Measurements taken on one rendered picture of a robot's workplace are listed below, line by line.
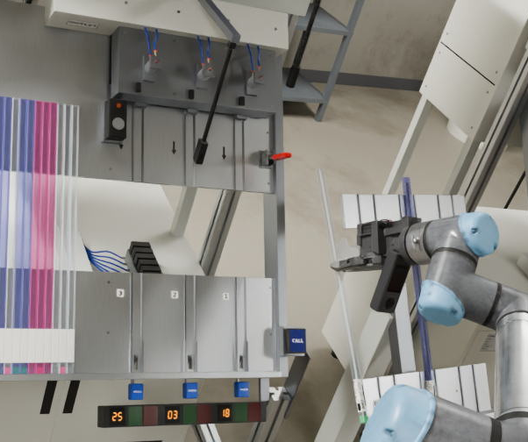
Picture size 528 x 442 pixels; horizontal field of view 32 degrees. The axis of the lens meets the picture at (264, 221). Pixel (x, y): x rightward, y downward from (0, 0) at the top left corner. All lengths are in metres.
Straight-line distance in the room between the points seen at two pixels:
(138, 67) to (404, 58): 4.40
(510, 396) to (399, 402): 0.21
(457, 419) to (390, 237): 0.57
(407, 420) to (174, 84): 0.92
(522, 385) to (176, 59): 0.93
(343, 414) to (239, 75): 0.80
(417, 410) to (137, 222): 1.40
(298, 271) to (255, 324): 1.82
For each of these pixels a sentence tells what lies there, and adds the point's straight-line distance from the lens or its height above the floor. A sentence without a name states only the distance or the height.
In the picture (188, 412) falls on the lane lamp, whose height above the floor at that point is 0.66.
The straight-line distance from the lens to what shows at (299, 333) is 1.86.
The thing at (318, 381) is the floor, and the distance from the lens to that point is 3.14.
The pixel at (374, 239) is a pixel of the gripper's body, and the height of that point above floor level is 1.09.
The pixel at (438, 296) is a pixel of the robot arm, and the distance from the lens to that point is 1.49.
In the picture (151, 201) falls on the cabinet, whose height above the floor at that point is 0.62.
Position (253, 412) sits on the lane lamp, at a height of 0.65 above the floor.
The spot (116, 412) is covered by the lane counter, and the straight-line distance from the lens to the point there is 1.77.
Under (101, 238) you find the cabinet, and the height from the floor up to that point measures 0.62.
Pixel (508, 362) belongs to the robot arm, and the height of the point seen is 1.15.
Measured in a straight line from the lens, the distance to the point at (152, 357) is 1.78.
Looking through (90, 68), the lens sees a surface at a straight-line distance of 1.84.
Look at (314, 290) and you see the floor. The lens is 3.59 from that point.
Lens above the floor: 1.83
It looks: 28 degrees down
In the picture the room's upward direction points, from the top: 19 degrees clockwise
